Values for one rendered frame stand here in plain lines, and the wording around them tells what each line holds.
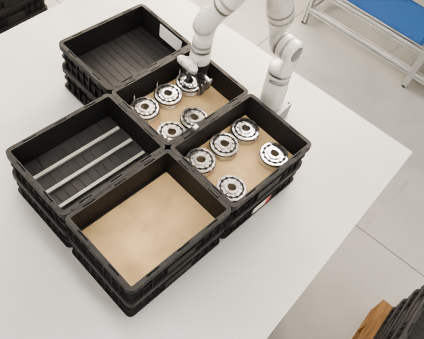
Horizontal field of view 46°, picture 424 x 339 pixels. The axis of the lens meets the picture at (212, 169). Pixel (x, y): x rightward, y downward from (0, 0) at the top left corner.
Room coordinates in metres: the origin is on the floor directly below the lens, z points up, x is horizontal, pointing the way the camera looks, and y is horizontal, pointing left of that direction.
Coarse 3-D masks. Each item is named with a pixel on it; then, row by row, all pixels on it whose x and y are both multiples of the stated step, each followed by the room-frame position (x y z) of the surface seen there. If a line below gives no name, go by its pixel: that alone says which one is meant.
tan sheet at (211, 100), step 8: (152, 96) 1.25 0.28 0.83; (184, 96) 1.29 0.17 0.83; (200, 96) 1.31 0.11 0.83; (208, 96) 1.32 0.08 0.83; (216, 96) 1.33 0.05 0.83; (184, 104) 1.25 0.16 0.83; (192, 104) 1.26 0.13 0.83; (200, 104) 1.27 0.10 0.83; (208, 104) 1.28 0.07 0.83; (216, 104) 1.29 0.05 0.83; (224, 104) 1.30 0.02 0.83; (160, 112) 1.18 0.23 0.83; (168, 112) 1.19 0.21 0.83; (176, 112) 1.20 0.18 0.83; (208, 112) 1.24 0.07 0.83; (160, 120) 1.15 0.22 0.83; (168, 120) 1.15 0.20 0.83; (176, 120) 1.16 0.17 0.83
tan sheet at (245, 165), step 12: (228, 132) 1.17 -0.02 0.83; (264, 132) 1.22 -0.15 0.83; (204, 144) 1.09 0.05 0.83; (252, 144) 1.15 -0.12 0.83; (240, 156) 1.08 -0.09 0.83; (252, 156) 1.09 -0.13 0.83; (216, 168) 1.00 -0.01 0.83; (228, 168) 1.02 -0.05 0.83; (240, 168) 1.03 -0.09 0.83; (252, 168) 1.04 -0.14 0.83; (264, 168) 1.06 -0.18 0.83; (216, 180) 0.95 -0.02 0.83; (252, 180) 0.99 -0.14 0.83
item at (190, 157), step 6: (192, 150) 1.03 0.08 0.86; (198, 150) 1.04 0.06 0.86; (204, 150) 1.04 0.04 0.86; (186, 156) 1.00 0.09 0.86; (192, 156) 1.00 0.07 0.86; (210, 156) 1.03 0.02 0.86; (192, 162) 0.98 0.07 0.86; (210, 162) 1.00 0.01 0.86; (198, 168) 0.96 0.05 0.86; (204, 168) 0.97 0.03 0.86; (210, 168) 0.97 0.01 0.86
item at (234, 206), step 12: (252, 96) 1.28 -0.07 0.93; (228, 108) 1.19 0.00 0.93; (264, 108) 1.24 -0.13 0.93; (192, 132) 1.05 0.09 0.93; (180, 144) 0.99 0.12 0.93; (180, 156) 0.94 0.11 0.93; (300, 156) 1.08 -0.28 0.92; (192, 168) 0.91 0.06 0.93; (204, 180) 0.87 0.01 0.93; (264, 180) 0.93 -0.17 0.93; (216, 192) 0.84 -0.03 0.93; (252, 192) 0.88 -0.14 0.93; (240, 204) 0.83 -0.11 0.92
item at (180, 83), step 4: (180, 76) 1.36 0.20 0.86; (184, 76) 1.36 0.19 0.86; (176, 80) 1.33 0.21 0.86; (180, 80) 1.34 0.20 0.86; (196, 80) 1.35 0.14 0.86; (200, 80) 1.36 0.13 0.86; (180, 84) 1.32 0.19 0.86; (184, 84) 1.32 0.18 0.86; (196, 84) 1.33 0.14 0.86; (180, 88) 1.30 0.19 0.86; (184, 88) 1.30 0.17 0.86; (188, 88) 1.31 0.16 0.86; (192, 88) 1.31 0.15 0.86; (196, 88) 1.31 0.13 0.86
